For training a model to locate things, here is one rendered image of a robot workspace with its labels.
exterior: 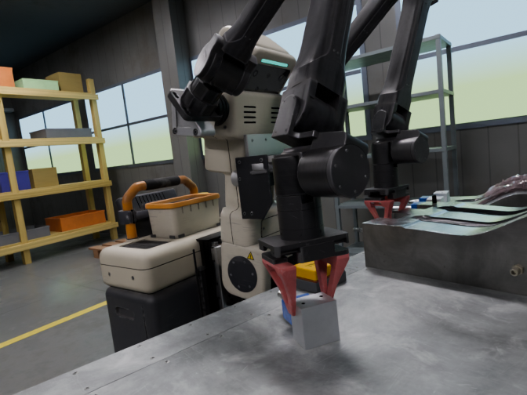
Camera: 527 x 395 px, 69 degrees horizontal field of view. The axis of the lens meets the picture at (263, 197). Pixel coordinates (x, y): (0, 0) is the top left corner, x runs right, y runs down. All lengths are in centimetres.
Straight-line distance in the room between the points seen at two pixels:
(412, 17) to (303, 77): 59
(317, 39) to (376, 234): 40
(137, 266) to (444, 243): 79
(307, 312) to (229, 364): 11
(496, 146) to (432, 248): 289
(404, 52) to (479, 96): 259
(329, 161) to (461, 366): 26
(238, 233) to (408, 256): 48
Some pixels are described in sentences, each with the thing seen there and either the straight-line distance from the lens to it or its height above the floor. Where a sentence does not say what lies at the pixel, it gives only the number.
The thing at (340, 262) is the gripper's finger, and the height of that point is 90.
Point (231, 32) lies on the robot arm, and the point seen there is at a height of 130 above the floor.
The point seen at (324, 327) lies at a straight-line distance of 52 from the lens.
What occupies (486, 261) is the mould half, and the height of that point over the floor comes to 84.
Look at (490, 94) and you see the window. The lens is 357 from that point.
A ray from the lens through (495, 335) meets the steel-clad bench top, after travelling 56.
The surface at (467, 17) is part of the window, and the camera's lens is 368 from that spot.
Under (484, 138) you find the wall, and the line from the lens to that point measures 359.
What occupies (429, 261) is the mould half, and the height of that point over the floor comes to 83.
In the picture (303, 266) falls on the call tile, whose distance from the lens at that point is 71.
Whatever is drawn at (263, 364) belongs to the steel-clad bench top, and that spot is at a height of 80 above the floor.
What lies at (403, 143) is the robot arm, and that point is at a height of 104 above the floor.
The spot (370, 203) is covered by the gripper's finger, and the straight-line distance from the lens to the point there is 93.
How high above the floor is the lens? 105
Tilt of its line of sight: 6 degrees down
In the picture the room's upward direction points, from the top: 6 degrees counter-clockwise
